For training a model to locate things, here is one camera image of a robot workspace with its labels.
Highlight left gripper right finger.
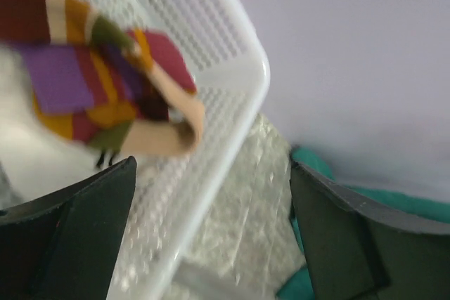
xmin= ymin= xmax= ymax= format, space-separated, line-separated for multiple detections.
xmin=290 ymin=161 xmax=450 ymax=300

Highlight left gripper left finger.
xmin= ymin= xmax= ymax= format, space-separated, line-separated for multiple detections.
xmin=1 ymin=157 xmax=136 ymax=299

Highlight maroon orange striped sock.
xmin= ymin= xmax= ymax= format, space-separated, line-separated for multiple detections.
xmin=1 ymin=0 xmax=205 ymax=156

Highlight green garment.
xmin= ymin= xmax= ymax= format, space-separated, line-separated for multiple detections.
xmin=277 ymin=147 xmax=450 ymax=300

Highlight white plastic basket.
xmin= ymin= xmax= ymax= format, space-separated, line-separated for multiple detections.
xmin=87 ymin=0 xmax=270 ymax=299

